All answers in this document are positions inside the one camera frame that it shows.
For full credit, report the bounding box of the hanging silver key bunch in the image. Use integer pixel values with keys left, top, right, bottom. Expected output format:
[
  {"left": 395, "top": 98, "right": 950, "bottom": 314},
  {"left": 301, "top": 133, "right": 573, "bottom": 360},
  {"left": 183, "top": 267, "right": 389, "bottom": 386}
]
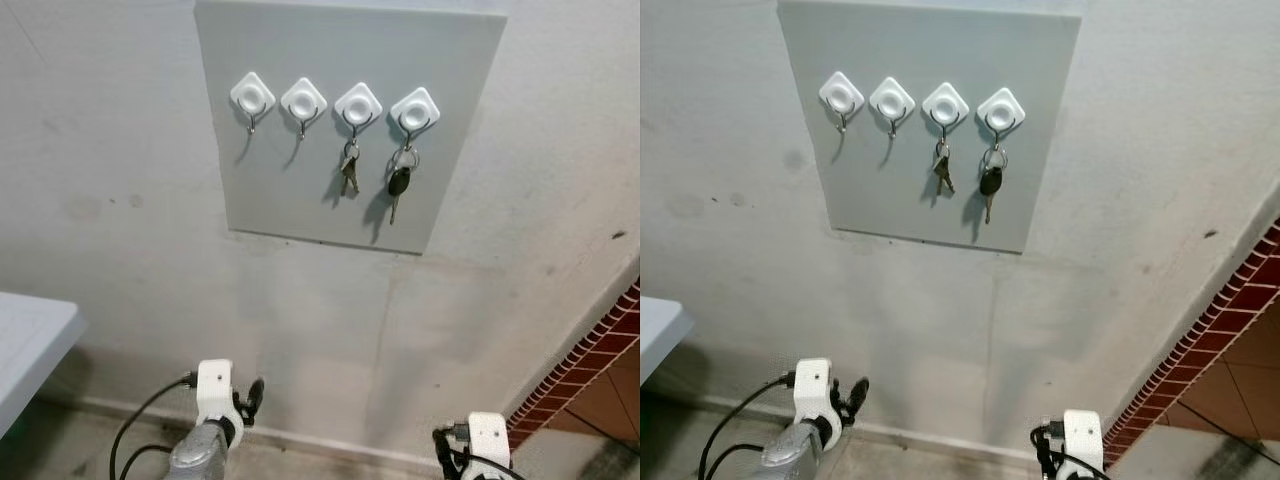
[
  {"left": 932, "top": 120, "right": 957, "bottom": 197},
  {"left": 339, "top": 120, "right": 364, "bottom": 198}
]

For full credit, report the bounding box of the red brick pattern skirting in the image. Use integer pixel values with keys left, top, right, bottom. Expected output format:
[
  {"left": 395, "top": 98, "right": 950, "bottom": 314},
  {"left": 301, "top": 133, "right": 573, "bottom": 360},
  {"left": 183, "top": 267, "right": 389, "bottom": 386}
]
[
  {"left": 506, "top": 280, "right": 641, "bottom": 453},
  {"left": 1103, "top": 222, "right": 1280, "bottom": 469}
]

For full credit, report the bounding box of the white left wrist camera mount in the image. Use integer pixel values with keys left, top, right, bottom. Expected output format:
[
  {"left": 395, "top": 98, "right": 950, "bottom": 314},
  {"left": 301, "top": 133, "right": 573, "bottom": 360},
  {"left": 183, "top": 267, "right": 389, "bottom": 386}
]
[
  {"left": 793, "top": 357, "right": 844, "bottom": 449},
  {"left": 194, "top": 359, "right": 247, "bottom": 433}
]

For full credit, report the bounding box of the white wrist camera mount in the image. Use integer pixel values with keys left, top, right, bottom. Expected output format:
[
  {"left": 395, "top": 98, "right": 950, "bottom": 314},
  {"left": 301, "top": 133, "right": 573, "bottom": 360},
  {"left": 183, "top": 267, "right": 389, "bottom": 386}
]
[
  {"left": 1059, "top": 409, "right": 1105, "bottom": 480},
  {"left": 194, "top": 359, "right": 247, "bottom": 433},
  {"left": 793, "top": 357, "right": 844, "bottom": 449},
  {"left": 464, "top": 411, "right": 514, "bottom": 480}
]

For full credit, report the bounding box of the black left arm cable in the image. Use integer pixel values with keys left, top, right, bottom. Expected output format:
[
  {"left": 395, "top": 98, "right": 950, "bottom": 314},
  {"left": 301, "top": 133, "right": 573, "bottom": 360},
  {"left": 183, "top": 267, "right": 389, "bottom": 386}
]
[
  {"left": 108, "top": 371, "right": 199, "bottom": 480},
  {"left": 697, "top": 371, "right": 799, "bottom": 480}
]

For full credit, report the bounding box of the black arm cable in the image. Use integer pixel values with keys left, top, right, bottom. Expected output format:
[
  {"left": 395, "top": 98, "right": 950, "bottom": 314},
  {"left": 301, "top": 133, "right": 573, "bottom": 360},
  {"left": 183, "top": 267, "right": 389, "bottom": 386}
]
[
  {"left": 431, "top": 423, "right": 513, "bottom": 480},
  {"left": 1029, "top": 419, "right": 1067, "bottom": 480},
  {"left": 697, "top": 371, "right": 799, "bottom": 480},
  {"left": 108, "top": 371, "right": 199, "bottom": 480}
]

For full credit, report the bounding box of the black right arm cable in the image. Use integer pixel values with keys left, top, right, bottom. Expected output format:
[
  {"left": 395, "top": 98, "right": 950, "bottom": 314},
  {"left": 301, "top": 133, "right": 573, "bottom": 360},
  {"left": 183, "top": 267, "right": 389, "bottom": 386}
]
[
  {"left": 431, "top": 423, "right": 513, "bottom": 480},
  {"left": 1029, "top": 419, "right": 1067, "bottom": 480}
]

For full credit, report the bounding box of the grey wall board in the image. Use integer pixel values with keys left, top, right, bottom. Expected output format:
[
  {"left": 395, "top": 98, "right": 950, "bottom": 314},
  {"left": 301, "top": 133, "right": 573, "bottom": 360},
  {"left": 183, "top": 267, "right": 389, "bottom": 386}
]
[
  {"left": 777, "top": 0, "right": 1084, "bottom": 255},
  {"left": 193, "top": 0, "right": 509, "bottom": 256}
]

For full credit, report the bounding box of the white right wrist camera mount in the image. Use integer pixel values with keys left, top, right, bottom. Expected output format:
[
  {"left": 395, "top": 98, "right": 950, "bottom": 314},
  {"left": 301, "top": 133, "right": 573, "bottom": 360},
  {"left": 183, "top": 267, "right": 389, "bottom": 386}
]
[
  {"left": 1059, "top": 409, "right": 1105, "bottom": 480},
  {"left": 464, "top": 411, "right": 514, "bottom": 480}
]

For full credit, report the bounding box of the black-headed key on ring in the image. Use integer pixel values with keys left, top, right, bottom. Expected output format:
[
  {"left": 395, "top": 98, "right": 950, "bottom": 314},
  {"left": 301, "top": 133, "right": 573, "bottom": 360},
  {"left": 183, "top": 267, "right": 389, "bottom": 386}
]
[
  {"left": 979, "top": 128, "right": 1009, "bottom": 225},
  {"left": 386, "top": 128, "right": 421, "bottom": 226}
]

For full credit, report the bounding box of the white diamond wall hook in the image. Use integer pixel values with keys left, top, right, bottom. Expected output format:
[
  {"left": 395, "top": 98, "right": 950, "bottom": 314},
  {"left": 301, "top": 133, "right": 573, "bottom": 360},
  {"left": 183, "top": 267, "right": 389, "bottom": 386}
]
[
  {"left": 921, "top": 81, "right": 971, "bottom": 129},
  {"left": 279, "top": 76, "right": 329, "bottom": 141},
  {"left": 229, "top": 71, "right": 277, "bottom": 135},
  {"left": 868, "top": 76, "right": 917, "bottom": 139},
  {"left": 818, "top": 70, "right": 866, "bottom": 134},
  {"left": 333, "top": 81, "right": 384, "bottom": 129},
  {"left": 389, "top": 87, "right": 442, "bottom": 136},
  {"left": 976, "top": 87, "right": 1027, "bottom": 135}
]

